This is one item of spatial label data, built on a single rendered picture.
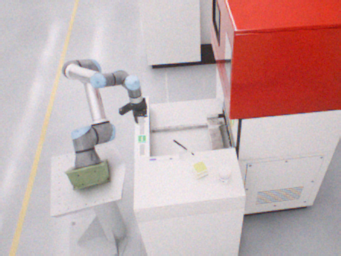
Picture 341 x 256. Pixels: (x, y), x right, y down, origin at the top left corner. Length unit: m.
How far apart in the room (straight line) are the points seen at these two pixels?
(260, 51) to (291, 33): 0.16
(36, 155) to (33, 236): 0.83
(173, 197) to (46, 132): 2.18
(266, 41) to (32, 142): 2.78
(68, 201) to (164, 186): 0.60
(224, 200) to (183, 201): 0.23
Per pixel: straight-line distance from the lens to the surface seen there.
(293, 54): 1.81
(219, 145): 2.35
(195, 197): 2.02
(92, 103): 2.33
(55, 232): 3.24
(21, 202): 3.51
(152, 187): 2.08
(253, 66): 1.79
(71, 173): 2.24
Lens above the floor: 2.70
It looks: 46 degrees down
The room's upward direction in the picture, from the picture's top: 2 degrees clockwise
